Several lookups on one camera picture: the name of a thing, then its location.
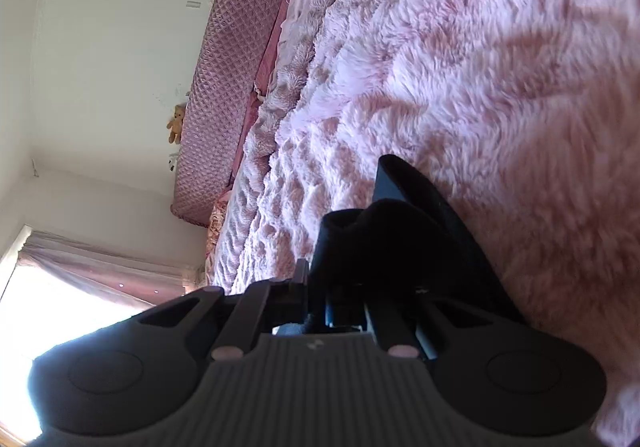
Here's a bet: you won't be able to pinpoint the pink fluffy blanket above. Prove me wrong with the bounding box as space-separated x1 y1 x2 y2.
207 0 639 446

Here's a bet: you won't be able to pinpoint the dark navy pants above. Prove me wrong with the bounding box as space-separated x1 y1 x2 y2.
304 155 527 334

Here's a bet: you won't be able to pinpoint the pink window curtain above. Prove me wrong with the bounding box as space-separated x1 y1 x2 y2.
18 230 205 308

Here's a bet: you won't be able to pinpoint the small brown teddy bear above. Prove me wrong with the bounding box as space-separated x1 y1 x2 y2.
166 105 186 145

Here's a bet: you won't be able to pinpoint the mauve quilted headboard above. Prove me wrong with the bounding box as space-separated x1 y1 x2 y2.
171 0 283 226

